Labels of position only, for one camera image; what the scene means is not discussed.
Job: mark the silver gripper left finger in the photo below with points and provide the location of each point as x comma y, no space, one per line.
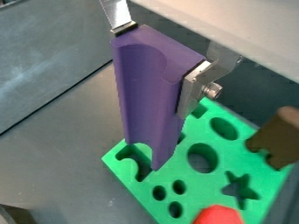
117,16

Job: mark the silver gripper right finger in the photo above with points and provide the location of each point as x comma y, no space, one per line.
199,83

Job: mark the purple arch channel block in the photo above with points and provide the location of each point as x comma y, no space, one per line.
151,63

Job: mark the green shape sorter board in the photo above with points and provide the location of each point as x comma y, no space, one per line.
211,171

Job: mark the black curved fixture stand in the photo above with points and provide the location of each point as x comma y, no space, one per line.
14,215

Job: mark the brown double-leg block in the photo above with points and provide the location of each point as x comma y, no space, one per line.
277,137

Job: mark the red hexagonal prism block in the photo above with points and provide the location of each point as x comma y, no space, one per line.
217,214

